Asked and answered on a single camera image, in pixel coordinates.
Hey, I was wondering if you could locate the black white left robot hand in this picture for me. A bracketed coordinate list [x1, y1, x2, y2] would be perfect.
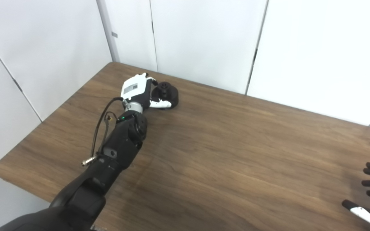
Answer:
[121, 73, 172, 111]

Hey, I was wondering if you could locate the round black plastic part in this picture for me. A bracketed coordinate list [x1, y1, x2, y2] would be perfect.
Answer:
[151, 81, 179, 109]

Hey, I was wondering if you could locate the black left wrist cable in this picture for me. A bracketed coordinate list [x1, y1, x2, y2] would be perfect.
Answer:
[82, 97, 131, 166]

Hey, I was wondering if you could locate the thin left arm wire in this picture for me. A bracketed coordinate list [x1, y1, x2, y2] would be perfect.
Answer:
[98, 111, 118, 154]

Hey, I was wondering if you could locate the grey wall corner post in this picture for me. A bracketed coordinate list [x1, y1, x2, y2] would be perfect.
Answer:
[96, 0, 120, 63]

